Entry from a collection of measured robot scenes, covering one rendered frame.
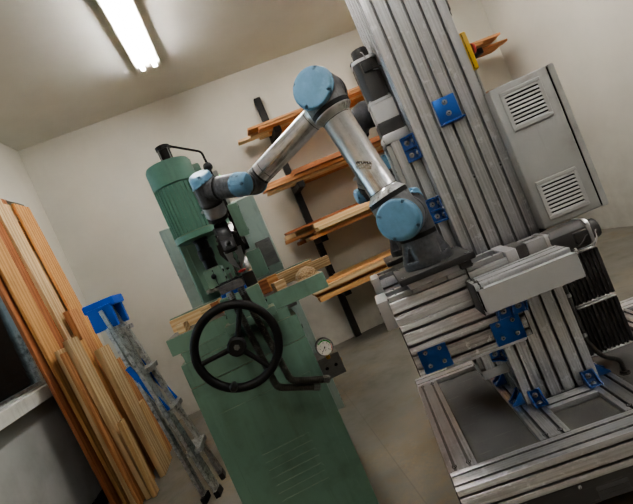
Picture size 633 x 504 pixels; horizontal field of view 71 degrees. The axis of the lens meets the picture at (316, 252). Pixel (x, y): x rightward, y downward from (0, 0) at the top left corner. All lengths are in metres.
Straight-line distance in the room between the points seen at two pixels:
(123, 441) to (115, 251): 1.82
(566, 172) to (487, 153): 0.24
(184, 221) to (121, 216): 2.59
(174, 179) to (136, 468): 1.89
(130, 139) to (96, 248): 1.01
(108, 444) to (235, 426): 1.39
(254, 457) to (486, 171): 1.26
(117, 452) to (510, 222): 2.44
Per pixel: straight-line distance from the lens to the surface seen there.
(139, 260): 4.20
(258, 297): 1.49
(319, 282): 1.61
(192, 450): 2.54
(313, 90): 1.24
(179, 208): 1.70
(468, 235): 1.55
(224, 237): 1.46
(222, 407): 1.67
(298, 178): 3.74
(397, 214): 1.17
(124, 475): 3.01
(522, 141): 1.55
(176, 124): 4.33
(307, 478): 1.77
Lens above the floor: 1.03
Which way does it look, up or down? 2 degrees down
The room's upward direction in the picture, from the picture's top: 23 degrees counter-clockwise
